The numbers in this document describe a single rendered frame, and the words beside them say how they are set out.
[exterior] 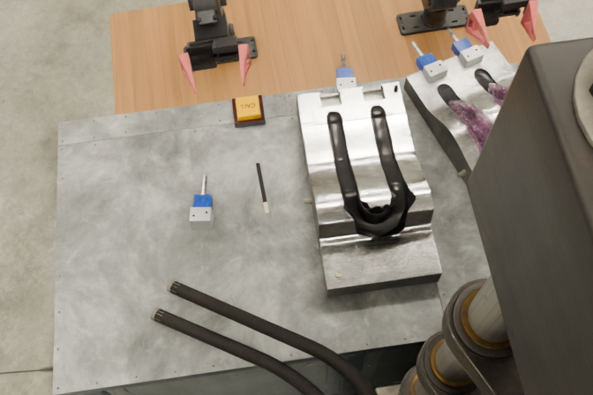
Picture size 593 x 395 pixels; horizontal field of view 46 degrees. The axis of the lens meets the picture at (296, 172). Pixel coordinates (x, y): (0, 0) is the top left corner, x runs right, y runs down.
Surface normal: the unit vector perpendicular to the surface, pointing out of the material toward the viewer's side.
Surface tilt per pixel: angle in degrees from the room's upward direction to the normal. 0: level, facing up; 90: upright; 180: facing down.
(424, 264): 0
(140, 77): 0
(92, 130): 0
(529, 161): 90
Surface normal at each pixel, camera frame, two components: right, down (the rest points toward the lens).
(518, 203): -0.99, 0.13
